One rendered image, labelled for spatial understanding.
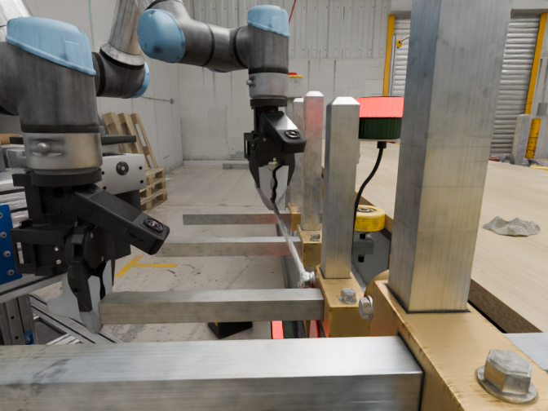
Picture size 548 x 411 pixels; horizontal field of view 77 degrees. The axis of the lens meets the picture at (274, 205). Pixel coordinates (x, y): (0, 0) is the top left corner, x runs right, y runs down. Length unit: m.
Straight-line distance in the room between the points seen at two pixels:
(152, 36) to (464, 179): 0.53
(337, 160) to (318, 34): 8.19
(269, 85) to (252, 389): 0.54
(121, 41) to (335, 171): 0.76
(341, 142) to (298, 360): 0.30
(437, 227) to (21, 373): 0.23
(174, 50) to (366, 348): 0.55
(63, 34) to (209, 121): 8.18
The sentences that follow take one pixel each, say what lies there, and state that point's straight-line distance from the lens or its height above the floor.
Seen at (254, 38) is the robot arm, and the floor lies 1.22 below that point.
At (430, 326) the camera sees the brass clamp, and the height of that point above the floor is 0.97.
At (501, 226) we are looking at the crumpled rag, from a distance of 0.69.
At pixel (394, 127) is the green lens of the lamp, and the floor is 1.07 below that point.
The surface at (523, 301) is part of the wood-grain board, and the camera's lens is 0.44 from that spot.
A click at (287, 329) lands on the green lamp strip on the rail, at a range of 0.68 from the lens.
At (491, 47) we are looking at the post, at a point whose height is 1.11.
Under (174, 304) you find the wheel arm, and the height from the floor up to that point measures 0.86.
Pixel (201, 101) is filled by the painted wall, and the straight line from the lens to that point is 8.64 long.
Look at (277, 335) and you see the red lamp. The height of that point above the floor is 0.70.
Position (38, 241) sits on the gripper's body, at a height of 0.95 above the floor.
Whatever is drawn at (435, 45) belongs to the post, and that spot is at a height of 1.12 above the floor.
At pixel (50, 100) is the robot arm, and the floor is 1.10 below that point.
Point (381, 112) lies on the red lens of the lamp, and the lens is 0.44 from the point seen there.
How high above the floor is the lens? 1.08
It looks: 14 degrees down
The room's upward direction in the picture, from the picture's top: straight up
